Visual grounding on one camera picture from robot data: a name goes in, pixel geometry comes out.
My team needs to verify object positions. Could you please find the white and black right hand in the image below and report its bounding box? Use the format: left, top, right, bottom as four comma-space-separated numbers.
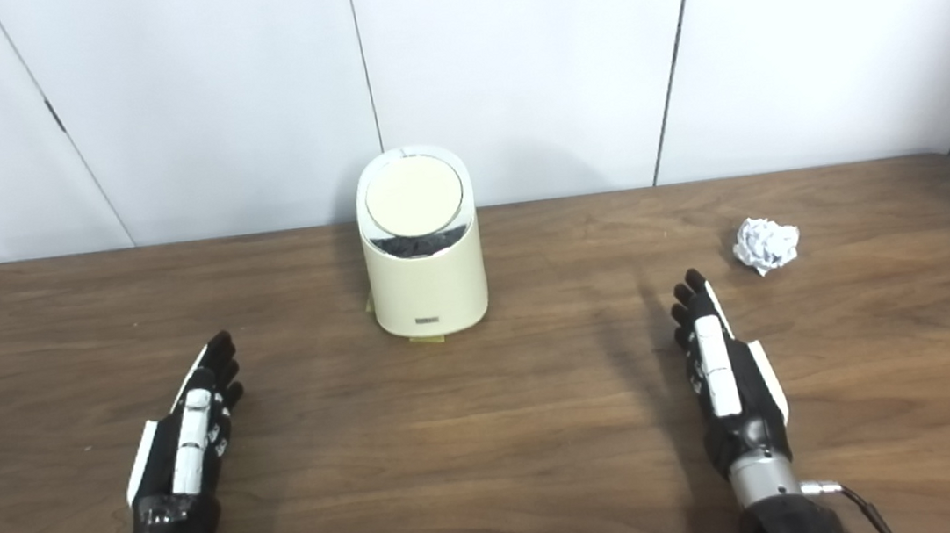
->
667, 260, 797, 485

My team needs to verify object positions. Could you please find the white and black left hand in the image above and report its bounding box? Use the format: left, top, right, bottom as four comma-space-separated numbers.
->
111, 329, 260, 533

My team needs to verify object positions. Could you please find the white paper ball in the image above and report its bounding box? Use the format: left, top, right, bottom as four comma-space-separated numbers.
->
730, 212, 804, 279

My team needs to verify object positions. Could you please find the cream-colored bin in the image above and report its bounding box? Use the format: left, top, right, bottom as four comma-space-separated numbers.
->
350, 138, 493, 345

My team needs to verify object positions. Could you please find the cream round bin lid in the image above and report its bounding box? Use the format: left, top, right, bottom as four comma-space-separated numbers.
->
361, 150, 468, 240

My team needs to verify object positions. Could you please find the yellow tape under bin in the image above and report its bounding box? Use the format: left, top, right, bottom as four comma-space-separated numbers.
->
363, 283, 449, 351

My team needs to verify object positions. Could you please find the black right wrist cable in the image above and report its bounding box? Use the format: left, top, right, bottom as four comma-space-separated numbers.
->
801, 472, 897, 533

